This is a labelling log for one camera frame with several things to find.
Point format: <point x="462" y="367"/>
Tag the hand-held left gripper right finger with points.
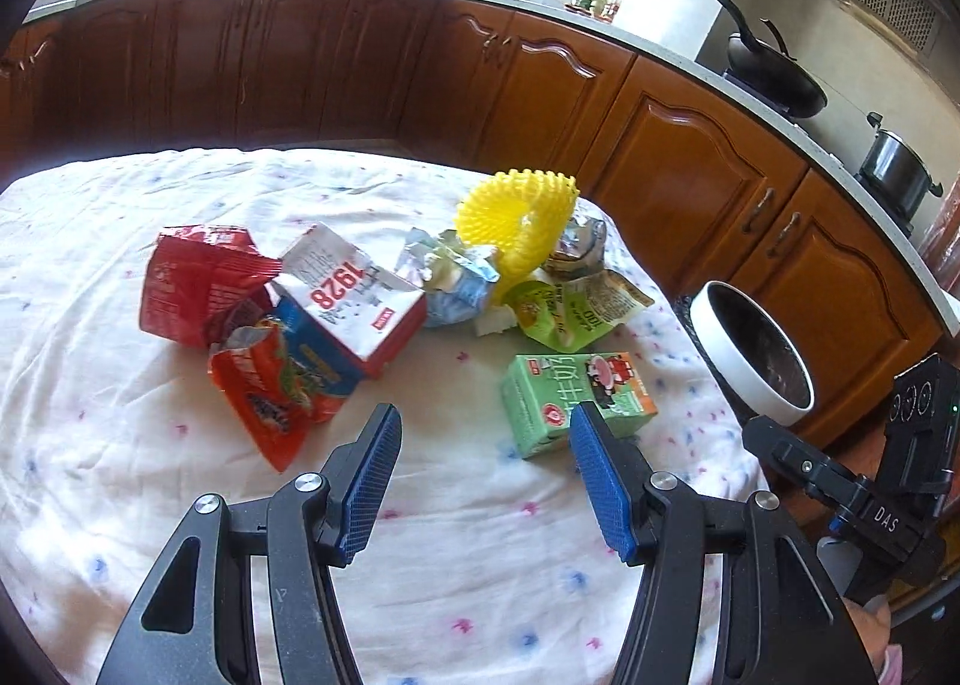
<point x="600" y="497"/>

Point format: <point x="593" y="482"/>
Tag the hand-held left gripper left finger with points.
<point x="367" y="490"/>

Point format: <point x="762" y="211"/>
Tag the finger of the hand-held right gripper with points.
<point x="795" y="458"/>

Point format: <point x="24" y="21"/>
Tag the white rimmed black trash bin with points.
<point x="765" y="355"/>

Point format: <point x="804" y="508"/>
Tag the green milk carton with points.
<point x="547" y="392"/>

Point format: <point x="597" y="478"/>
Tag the white-rimmed trash bin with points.
<point x="720" y="355"/>

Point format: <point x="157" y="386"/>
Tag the orange and blue snack bag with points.
<point x="270" y="392"/>

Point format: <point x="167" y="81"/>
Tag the green snack packet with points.
<point x="570" y="313"/>

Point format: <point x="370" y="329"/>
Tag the white carton with red print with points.
<point x="352" y="302"/>

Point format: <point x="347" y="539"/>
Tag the white tissue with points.
<point x="491" y="321"/>

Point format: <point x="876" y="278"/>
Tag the silver and blue foil wrapper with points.
<point x="450" y="287"/>

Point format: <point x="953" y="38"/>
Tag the red snack bag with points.
<point x="187" y="280"/>

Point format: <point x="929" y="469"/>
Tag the yellow foam fruit net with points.
<point x="517" y="220"/>

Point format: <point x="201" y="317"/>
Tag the person's right hand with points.
<point x="871" y="626"/>

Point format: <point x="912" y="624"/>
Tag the white printed tablecloth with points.
<point x="465" y="580"/>

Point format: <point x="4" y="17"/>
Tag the black gas stove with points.
<point x="896" y="220"/>

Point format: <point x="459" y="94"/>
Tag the dark steel stockpot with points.
<point x="896" y="167"/>

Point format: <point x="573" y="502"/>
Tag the black wok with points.
<point x="780" y="81"/>

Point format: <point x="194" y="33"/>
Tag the speckled kitchen countertop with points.
<point x="675" y="58"/>

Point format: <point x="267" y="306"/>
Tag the wooden base cabinets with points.
<point x="300" y="54"/>

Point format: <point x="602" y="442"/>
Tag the condiment bottle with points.
<point x="613" y="6"/>

